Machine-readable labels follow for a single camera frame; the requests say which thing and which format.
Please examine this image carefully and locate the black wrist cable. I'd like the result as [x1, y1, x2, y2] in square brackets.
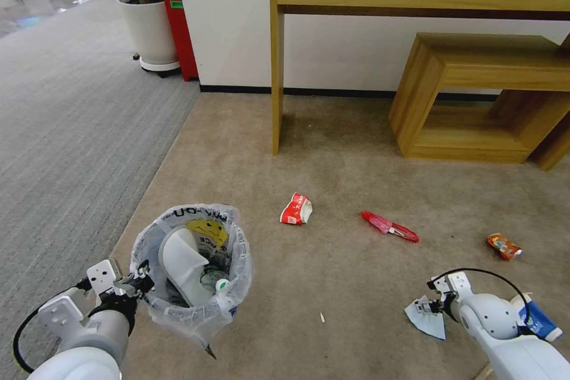
[426, 267, 530, 309]
[12, 280, 90, 375]

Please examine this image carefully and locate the low wooden open bench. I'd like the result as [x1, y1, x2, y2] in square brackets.
[489, 34, 570, 172]
[388, 32, 570, 165]

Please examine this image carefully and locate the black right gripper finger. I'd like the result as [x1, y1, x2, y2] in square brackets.
[414, 297, 442, 318]

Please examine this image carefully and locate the blue white drink carton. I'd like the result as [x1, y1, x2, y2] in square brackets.
[511, 293, 563, 343]

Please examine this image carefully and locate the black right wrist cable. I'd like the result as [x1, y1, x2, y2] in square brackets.
[426, 267, 530, 309]

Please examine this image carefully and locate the crushed red white paper cup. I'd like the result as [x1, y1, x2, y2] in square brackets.
[279, 192, 314, 226]

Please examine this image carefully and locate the white plant pot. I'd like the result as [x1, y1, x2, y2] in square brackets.
[117, 0, 179, 65]

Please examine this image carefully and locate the red metal cabinet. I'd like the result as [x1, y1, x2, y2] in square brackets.
[157, 0, 200, 83]

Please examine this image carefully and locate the clear bin liner smiley print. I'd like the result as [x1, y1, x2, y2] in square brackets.
[129, 203, 256, 350]

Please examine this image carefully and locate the red plastic wrapper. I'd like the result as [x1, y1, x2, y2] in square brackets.
[361, 210, 420, 244]

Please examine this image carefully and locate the green bottle with white cap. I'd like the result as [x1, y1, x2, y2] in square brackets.
[199, 265, 232, 297]

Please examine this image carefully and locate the torn white paper piece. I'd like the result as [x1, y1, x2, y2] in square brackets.
[404, 294, 448, 341]

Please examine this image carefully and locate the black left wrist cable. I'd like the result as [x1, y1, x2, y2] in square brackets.
[12, 280, 90, 375]

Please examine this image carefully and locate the orange red snack pouch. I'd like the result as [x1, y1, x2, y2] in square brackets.
[486, 232, 524, 261]

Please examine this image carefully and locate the small round trash bin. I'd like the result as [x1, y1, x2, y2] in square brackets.
[133, 219, 251, 336]

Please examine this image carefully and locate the black wheeled pot stand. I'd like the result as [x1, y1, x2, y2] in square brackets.
[132, 52, 182, 78]

